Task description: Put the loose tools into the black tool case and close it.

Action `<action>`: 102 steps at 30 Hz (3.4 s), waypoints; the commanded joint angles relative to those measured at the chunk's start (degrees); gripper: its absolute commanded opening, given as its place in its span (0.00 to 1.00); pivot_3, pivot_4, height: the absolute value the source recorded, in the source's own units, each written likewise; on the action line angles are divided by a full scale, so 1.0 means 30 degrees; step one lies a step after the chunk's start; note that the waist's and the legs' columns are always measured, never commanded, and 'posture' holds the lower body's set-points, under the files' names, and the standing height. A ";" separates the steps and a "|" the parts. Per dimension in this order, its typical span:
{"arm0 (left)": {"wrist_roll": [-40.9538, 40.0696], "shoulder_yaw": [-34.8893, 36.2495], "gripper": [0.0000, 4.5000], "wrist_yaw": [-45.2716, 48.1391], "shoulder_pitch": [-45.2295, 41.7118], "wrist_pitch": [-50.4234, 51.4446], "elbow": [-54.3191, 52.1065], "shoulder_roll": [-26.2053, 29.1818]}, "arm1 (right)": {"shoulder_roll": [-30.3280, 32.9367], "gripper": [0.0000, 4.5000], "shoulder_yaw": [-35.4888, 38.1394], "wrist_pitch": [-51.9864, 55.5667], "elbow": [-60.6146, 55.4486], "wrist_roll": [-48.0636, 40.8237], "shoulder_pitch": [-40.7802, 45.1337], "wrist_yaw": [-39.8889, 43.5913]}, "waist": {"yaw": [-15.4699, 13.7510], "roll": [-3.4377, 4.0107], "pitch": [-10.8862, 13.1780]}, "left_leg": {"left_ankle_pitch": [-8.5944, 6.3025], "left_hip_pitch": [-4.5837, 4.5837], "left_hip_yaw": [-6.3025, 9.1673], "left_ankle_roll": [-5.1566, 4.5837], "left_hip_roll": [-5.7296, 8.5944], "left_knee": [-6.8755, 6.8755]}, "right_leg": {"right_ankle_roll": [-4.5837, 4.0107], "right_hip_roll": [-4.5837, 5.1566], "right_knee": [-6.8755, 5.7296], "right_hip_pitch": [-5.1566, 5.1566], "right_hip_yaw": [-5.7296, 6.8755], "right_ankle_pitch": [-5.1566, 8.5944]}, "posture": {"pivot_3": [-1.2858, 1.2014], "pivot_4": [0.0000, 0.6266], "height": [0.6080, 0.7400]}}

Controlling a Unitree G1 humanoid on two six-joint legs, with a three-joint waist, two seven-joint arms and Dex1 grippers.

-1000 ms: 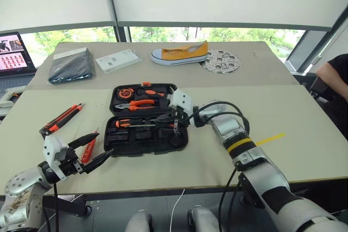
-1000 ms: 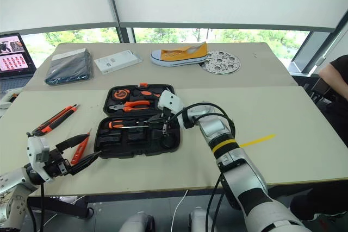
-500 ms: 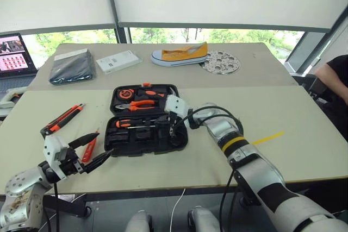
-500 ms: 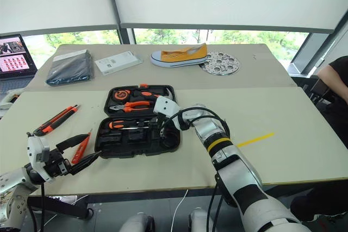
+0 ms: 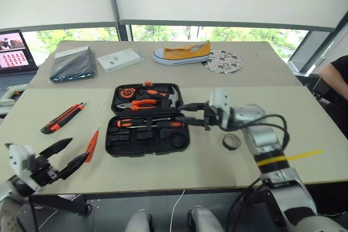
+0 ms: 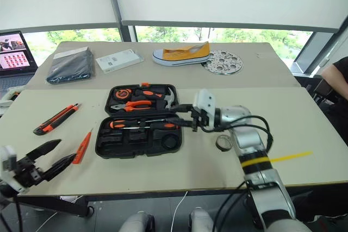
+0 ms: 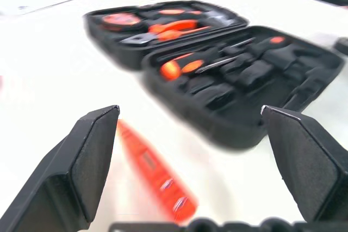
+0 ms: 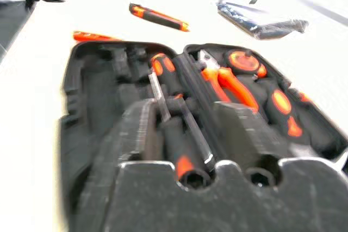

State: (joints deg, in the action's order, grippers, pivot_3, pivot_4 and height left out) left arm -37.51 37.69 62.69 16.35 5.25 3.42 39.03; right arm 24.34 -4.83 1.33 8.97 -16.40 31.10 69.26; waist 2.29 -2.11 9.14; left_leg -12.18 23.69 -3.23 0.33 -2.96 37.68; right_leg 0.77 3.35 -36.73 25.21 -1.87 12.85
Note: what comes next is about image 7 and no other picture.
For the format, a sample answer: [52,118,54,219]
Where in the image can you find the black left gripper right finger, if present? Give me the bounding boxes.
[260,105,348,223]

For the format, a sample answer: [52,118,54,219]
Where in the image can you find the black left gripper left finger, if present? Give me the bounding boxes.
[0,105,120,232]

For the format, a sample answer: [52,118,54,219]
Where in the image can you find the black tool case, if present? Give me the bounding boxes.
[83,0,345,151]

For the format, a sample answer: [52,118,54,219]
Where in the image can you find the orange spirit level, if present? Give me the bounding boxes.
[115,119,199,220]

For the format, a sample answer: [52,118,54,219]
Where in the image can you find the black screwdriver with orange mark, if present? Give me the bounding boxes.
[254,35,290,53]

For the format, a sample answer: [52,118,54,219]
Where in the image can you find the small orange black screwdriver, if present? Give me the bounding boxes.
[181,54,243,75]

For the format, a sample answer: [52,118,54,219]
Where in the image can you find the large orange black screwdriver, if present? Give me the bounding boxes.
[159,37,256,81]

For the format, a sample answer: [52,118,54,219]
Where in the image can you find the orange black tape measure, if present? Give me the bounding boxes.
[101,12,145,31]

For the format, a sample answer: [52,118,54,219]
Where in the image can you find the orange handled pliers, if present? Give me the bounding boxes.
[119,19,213,46]

